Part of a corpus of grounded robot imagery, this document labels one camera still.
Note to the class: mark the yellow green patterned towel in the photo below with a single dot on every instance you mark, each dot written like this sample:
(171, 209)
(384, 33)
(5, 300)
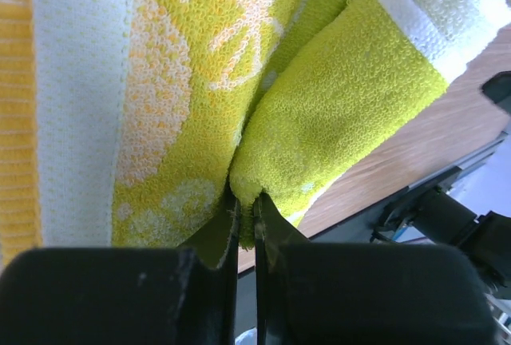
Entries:
(123, 121)

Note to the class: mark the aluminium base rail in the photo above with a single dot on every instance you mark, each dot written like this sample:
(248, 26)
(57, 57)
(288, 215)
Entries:
(475, 161)

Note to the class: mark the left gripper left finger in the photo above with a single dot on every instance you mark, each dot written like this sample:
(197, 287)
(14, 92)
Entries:
(183, 295)

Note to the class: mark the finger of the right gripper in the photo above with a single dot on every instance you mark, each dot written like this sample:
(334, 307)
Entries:
(498, 90)

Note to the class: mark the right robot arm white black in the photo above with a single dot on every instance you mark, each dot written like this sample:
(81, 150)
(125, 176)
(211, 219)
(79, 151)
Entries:
(485, 239)

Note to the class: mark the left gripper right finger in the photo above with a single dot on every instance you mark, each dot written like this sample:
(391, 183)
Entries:
(325, 293)

